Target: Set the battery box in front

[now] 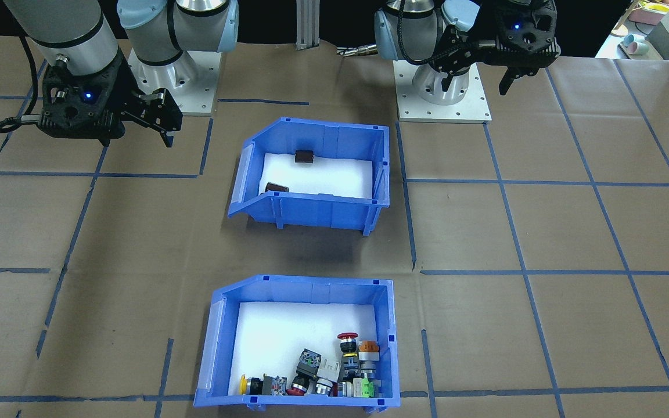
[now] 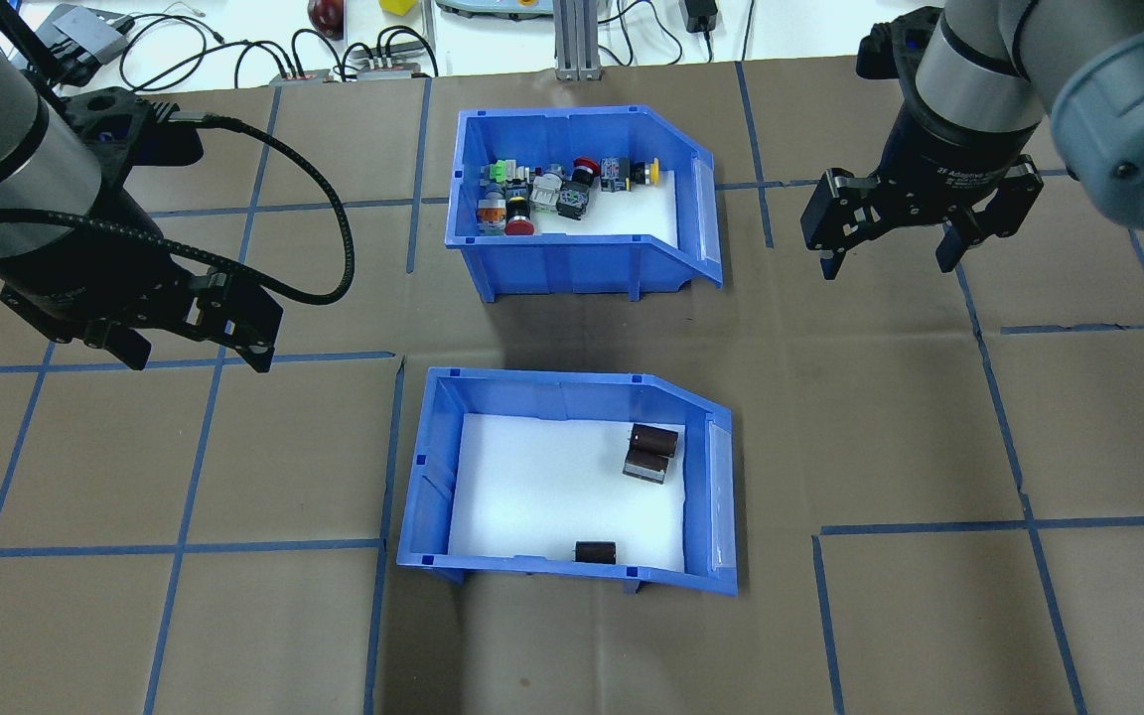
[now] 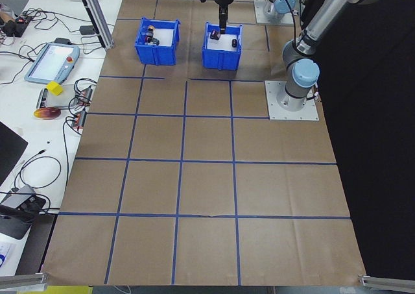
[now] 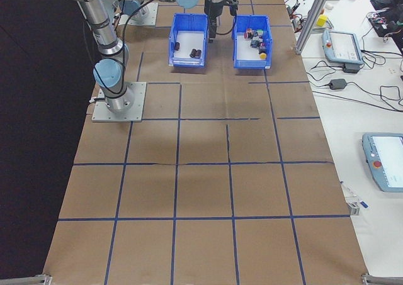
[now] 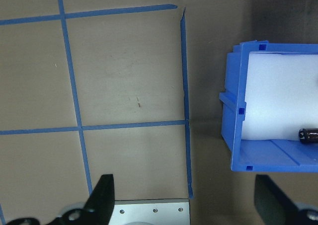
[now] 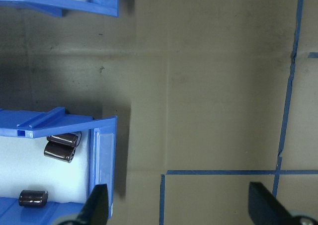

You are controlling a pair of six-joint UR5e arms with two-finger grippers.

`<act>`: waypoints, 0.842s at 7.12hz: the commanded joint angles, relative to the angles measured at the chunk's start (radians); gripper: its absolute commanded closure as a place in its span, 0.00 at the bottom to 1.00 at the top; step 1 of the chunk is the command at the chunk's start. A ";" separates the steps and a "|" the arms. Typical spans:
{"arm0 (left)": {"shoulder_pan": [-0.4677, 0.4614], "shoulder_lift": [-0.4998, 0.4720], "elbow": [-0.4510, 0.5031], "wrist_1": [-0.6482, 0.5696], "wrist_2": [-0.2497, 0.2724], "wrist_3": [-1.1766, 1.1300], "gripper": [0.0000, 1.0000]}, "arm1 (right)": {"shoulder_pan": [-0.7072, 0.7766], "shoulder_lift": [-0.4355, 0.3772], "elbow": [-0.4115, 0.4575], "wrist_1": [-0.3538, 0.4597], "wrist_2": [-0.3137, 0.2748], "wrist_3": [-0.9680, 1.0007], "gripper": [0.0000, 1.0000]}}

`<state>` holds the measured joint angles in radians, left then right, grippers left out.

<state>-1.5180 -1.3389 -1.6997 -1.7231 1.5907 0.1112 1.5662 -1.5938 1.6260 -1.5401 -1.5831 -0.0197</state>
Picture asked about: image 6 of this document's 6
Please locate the blue plastic switch bin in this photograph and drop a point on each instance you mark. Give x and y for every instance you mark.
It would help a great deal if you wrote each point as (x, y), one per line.
(74, 5)

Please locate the dark cylindrical battery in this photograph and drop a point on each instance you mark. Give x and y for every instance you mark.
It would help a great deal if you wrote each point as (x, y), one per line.
(63, 138)
(32, 198)
(58, 151)

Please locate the blue plastic battery bin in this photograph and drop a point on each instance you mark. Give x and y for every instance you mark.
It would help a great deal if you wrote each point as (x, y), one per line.
(62, 124)

